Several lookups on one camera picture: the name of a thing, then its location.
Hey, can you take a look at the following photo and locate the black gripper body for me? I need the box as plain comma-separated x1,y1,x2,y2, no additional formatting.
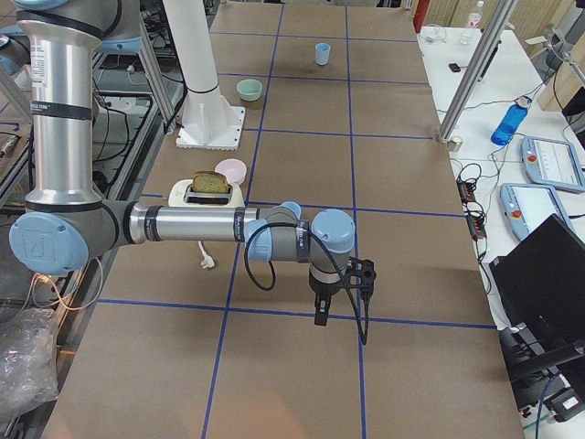
309,268,342,300

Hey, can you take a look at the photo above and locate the blue cup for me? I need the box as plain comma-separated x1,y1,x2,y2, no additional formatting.
314,42,331,66

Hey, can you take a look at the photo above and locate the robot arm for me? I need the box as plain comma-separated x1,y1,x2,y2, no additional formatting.
9,1,358,326

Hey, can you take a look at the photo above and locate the white power plug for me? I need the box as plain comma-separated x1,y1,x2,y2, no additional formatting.
197,241,216,270

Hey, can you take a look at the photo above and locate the pink bowl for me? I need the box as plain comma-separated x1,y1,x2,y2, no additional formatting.
215,158,248,186

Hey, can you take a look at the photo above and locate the bread slice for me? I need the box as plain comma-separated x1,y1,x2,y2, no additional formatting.
191,171,229,194

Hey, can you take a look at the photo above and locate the cream toaster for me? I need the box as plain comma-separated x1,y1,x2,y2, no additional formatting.
167,179,245,208

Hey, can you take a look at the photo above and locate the orange black usb hub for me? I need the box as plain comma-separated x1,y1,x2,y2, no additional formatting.
456,179,487,241

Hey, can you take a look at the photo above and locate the green bowl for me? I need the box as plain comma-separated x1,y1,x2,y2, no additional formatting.
236,79,263,102

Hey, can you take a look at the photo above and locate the near teach pendant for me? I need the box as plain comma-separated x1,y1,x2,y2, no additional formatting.
499,183,574,241

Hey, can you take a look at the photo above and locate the teach pendant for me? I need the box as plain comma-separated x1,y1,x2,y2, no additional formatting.
499,183,574,241
520,136,584,193

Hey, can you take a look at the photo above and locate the black laptop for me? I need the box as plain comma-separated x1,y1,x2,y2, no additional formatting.
490,215,584,339

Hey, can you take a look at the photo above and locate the blue water bottle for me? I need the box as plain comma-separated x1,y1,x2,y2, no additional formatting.
490,95,533,146

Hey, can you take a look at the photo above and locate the far teach pendant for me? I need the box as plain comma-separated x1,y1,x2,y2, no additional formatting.
520,136,584,193

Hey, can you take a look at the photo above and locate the crumpled plastic bag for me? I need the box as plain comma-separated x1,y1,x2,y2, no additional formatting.
1,308,59,423

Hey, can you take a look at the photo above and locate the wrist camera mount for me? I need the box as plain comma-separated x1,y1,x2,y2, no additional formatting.
346,257,377,303

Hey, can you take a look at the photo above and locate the aluminium frame post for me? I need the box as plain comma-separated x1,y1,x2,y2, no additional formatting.
436,0,518,144

